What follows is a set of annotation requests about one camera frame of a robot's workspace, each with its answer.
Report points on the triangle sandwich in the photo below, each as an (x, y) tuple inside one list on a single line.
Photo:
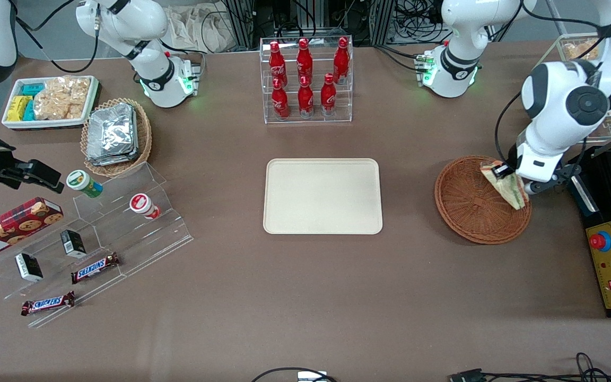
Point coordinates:
[(512, 195)]

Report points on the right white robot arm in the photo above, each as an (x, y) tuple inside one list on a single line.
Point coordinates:
[(125, 21)]

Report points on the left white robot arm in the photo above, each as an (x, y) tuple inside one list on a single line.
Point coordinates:
[(549, 95)]

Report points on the white rectangular snack tray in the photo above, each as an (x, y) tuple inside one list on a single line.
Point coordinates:
[(51, 125)]

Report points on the round brown wicker basket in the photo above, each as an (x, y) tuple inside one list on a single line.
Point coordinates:
[(470, 212)]

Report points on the oval tan wicker basket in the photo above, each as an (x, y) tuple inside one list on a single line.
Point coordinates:
[(146, 127)]

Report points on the beige plastic tray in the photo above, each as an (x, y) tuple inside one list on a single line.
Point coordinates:
[(321, 196)]

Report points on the green snack cup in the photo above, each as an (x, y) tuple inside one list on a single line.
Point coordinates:
[(80, 181)]

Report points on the red tartan cookie box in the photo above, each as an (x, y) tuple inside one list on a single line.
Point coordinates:
[(14, 228)]

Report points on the yellow snack pack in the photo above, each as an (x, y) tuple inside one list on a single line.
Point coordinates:
[(17, 109)]

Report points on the teal snack pack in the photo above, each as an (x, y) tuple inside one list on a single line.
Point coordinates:
[(32, 89), (29, 111)]

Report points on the small black box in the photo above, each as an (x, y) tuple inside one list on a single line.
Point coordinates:
[(29, 267), (73, 243)]

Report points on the clear bag of crackers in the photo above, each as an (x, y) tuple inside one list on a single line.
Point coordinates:
[(61, 98)]

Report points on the silver foil pack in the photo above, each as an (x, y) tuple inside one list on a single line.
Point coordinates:
[(120, 161), (112, 130)]

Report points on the red snack cup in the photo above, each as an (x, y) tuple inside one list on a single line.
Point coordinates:
[(141, 204)]

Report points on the Snickers chocolate bar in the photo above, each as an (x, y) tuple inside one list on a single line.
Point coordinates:
[(95, 268), (47, 303)]

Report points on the red emergency stop button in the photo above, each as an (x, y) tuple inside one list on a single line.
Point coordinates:
[(600, 241)]

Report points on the bagged bread snack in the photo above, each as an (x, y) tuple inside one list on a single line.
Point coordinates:
[(581, 50)]

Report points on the clear acrylic step display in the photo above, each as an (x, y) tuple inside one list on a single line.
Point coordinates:
[(167, 233)]

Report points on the black control box yellow panel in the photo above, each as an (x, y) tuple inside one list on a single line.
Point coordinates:
[(610, 281)]

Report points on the grey metal pole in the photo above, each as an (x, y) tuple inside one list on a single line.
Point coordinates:
[(557, 18)]

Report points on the red cola bottle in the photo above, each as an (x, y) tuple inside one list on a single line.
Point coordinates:
[(304, 59), (305, 98), (328, 95), (277, 62), (341, 59), (280, 101)]

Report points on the clear acrylic bottle rack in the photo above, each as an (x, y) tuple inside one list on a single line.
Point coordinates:
[(311, 120)]

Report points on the small white device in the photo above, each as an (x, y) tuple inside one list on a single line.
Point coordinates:
[(312, 376)]

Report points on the aluminium frame post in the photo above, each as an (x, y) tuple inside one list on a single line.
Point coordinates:
[(239, 21), (382, 21)]

